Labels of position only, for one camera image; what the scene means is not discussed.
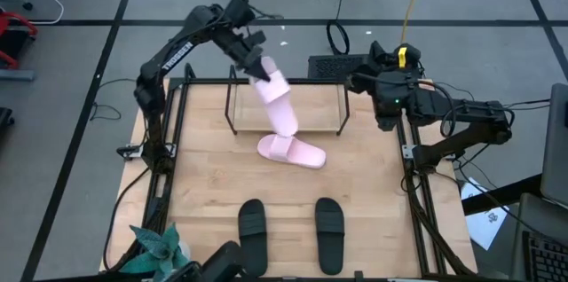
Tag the pink slide sandal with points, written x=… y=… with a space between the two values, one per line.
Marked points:
x=279 y=109
x=302 y=153

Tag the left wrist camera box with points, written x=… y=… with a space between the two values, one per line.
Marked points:
x=239 y=9

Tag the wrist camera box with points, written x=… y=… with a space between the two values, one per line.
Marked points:
x=392 y=104
x=239 y=9

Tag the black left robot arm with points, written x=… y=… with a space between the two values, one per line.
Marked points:
x=177 y=53

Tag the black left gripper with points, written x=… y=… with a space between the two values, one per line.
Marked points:
x=242 y=47

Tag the black metal bar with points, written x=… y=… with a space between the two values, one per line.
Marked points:
x=501 y=195

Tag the grey laptop base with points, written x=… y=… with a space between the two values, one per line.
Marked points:
x=546 y=215

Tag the white paper sheet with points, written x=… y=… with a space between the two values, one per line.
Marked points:
x=483 y=229

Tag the black aluminium table frame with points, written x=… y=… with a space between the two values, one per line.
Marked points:
x=208 y=81

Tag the black perforated computer tower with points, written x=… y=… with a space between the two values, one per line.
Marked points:
x=333 y=67

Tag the black-framed wooden shelf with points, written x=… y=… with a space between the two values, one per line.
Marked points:
x=319 y=109

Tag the red metal frame cart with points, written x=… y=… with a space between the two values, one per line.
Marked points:
x=20 y=18

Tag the grey metal foot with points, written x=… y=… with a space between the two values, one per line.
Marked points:
x=18 y=75

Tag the black keyboard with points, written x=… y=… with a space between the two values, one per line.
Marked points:
x=548 y=260

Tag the green artificial plant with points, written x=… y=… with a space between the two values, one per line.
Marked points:
x=155 y=251

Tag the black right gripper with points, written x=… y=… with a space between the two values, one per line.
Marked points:
x=386 y=62

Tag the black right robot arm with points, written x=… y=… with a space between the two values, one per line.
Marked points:
x=479 y=113

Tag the black table edge clamp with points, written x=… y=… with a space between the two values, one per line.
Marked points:
x=359 y=276

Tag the grey laptop screen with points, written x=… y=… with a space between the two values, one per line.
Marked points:
x=557 y=149

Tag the black slide sandal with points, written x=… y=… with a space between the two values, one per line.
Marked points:
x=254 y=229
x=330 y=237

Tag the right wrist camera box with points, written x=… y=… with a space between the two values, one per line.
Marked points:
x=392 y=104

